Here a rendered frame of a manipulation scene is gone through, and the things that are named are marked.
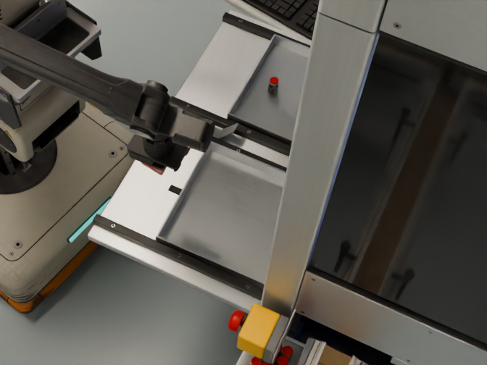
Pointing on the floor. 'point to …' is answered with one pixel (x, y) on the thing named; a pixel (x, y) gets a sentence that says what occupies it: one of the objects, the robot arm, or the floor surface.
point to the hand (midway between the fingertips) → (161, 169)
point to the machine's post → (319, 139)
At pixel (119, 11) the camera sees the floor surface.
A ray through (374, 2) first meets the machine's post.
